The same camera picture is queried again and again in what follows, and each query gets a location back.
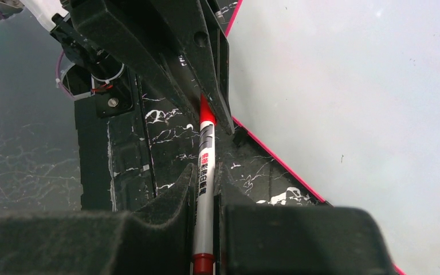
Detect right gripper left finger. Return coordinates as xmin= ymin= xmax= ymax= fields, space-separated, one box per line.
xmin=0 ymin=164 xmax=197 ymax=274

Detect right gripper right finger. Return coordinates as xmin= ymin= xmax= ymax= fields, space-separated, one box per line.
xmin=215 ymin=165 xmax=396 ymax=274

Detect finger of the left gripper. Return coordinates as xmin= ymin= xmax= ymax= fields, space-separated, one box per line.
xmin=70 ymin=1 xmax=199 ymax=120
xmin=151 ymin=1 xmax=234 ymax=135

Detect red whiteboard marker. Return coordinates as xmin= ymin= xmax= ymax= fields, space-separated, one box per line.
xmin=192 ymin=95 xmax=216 ymax=274

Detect pink framed whiteboard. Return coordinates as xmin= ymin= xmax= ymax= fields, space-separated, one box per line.
xmin=228 ymin=1 xmax=440 ymax=274

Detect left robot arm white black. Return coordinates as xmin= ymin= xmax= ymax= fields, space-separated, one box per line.
xmin=0 ymin=1 xmax=234 ymax=135

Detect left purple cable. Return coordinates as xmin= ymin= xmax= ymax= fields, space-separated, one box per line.
xmin=54 ymin=49 xmax=92 ymax=100

